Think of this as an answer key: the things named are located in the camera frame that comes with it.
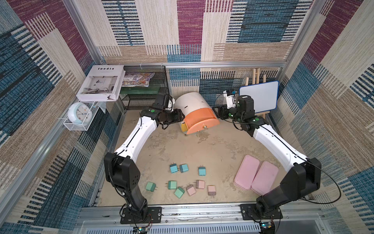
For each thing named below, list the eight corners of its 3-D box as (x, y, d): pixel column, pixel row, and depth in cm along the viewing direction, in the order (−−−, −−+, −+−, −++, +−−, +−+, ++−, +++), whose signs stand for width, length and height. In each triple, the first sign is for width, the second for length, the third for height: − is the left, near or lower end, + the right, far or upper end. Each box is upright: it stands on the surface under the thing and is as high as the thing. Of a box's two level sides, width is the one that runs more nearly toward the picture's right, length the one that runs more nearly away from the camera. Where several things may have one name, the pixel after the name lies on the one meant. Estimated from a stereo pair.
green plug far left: (145, 189, 83) (144, 188, 82) (148, 182, 86) (147, 181, 84) (155, 192, 82) (154, 191, 81) (158, 185, 85) (157, 184, 83)
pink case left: (231, 182, 86) (232, 180, 83) (244, 155, 97) (246, 153, 94) (247, 192, 82) (249, 190, 80) (259, 163, 93) (261, 160, 91)
